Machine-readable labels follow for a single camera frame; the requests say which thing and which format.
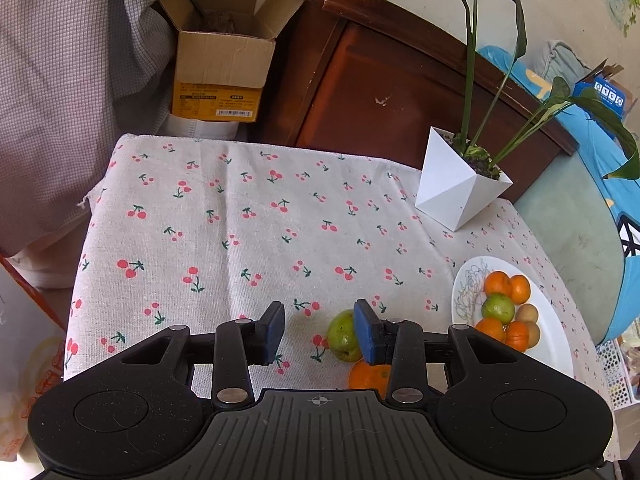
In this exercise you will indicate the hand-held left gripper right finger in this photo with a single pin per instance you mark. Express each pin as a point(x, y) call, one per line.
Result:
point(365, 334)

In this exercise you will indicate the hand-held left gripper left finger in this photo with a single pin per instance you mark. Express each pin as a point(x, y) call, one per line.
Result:
point(275, 331)

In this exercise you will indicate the large tangerine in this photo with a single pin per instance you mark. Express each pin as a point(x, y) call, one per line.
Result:
point(369, 376)

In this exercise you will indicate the brown kiwi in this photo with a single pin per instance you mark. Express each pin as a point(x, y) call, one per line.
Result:
point(527, 313)
point(533, 334)

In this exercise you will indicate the white plate with line drawing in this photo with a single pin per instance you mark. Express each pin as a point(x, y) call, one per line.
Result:
point(550, 330)

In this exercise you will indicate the cherry print tablecloth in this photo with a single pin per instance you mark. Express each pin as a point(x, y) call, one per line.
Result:
point(225, 240)

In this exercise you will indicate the white faceted plant pot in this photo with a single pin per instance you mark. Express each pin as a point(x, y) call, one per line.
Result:
point(450, 185)

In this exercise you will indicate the white round container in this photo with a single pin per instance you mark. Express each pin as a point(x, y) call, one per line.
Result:
point(200, 127)

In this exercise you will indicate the teal green sheet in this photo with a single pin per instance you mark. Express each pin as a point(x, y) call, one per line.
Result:
point(570, 230)

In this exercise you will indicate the dark wooden cabinet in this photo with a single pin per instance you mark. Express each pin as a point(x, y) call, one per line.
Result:
point(380, 95)

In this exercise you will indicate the white plastic basket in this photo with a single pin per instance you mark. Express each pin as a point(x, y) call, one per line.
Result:
point(617, 367)

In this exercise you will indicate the white bag with orange trim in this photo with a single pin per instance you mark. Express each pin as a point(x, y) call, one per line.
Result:
point(22, 375)

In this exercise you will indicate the open cardboard box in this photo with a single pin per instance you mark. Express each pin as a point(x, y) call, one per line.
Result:
point(225, 65)

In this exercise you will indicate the green leafy plant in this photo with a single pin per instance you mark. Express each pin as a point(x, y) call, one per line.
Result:
point(470, 60)

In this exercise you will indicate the grey checked cloth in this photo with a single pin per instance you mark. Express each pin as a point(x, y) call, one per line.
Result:
point(60, 75)

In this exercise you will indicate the blue carton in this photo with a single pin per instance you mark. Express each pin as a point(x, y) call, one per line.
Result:
point(602, 91)

